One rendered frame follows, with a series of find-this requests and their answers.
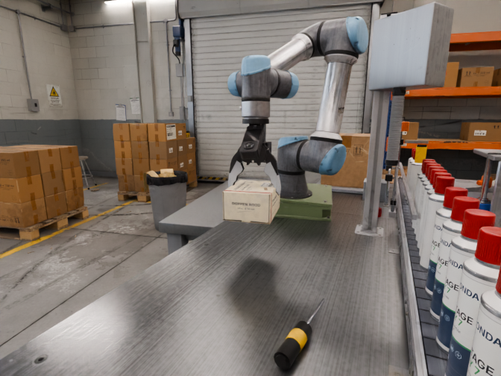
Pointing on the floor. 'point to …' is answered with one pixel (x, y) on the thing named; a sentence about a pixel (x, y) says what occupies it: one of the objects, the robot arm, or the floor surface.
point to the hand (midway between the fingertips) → (253, 194)
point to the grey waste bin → (167, 200)
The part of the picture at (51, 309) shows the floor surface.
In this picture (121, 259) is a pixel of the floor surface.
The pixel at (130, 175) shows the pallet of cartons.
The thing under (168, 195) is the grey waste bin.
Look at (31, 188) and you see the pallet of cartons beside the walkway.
